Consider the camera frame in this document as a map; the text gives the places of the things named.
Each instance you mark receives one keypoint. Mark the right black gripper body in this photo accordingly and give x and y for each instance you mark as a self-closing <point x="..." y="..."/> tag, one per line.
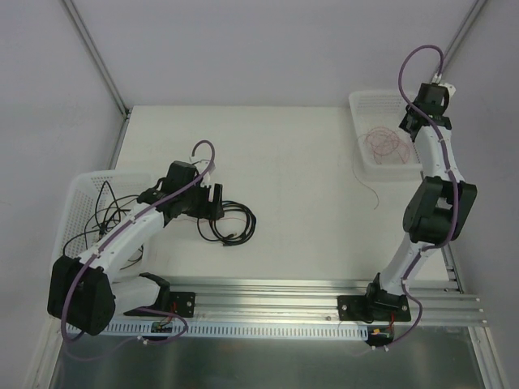
<point x="409" y="122"/>

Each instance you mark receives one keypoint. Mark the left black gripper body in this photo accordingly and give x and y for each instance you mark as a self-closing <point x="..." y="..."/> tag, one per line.
<point x="216" y="201"/>

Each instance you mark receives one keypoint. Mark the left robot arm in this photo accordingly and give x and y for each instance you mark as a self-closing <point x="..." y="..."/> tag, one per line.
<point x="87" y="290"/>

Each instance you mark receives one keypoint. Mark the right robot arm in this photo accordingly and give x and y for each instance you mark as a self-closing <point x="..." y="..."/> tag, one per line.
<point x="433" y="218"/>

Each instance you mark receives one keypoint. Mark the right white plastic basket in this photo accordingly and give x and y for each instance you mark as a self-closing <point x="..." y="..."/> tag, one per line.
<point x="387" y="152"/>

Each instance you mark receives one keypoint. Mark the white plastic basket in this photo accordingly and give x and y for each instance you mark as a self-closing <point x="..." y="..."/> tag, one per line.
<point x="106" y="228"/>
<point x="387" y="152"/>

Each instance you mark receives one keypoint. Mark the left white plastic basket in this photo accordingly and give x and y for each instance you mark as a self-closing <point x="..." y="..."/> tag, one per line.
<point x="106" y="228"/>

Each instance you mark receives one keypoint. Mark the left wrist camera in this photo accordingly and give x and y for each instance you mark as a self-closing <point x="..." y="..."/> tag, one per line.
<point x="204" y="167"/>

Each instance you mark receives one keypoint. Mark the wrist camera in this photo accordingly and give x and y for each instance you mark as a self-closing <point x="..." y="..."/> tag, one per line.
<point x="204" y="167"/>
<point x="450" y="87"/>

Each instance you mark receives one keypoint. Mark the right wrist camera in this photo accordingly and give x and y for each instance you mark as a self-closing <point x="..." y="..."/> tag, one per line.
<point x="450" y="87"/>

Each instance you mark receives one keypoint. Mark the right aluminium frame post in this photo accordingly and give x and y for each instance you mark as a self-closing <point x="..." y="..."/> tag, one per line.
<point x="463" y="30"/>

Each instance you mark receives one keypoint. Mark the aluminium frame post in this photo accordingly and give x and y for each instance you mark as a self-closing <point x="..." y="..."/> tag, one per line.
<point x="93" y="52"/>
<point x="463" y="30"/>

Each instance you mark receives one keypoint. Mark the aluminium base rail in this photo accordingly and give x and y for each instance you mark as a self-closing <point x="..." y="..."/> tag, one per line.
<point x="315" y="301"/>

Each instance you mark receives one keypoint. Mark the white slotted cable duct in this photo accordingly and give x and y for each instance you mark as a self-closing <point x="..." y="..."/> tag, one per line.
<point x="289" y="331"/>

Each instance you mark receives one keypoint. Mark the left aluminium frame post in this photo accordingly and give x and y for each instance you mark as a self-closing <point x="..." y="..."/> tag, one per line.
<point x="93" y="52"/>

